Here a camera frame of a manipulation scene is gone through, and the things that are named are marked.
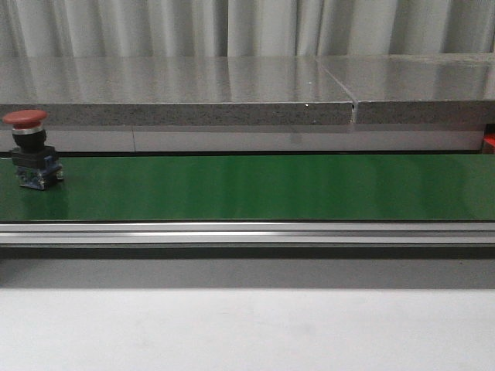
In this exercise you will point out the grey stone slab left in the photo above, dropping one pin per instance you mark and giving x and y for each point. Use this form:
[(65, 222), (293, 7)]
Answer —
[(174, 91)]

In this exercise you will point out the grey stone slab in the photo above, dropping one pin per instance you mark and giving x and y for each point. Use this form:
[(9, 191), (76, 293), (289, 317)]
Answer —
[(417, 89), (174, 91)]

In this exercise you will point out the green conveyor belt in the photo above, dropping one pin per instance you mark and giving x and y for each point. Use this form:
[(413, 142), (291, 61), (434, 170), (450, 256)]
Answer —
[(259, 187)]

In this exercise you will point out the grey stone slab right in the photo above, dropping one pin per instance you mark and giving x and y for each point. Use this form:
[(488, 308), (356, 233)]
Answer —
[(417, 89)]

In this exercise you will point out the red object at right edge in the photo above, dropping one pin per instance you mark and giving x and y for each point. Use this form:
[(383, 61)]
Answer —
[(488, 144)]

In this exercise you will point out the grey curtain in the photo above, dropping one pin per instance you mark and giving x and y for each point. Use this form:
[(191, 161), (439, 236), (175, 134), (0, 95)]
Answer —
[(244, 28)]

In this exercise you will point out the aluminium conveyor side rail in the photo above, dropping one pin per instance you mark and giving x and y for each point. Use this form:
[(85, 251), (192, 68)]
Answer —
[(263, 233)]

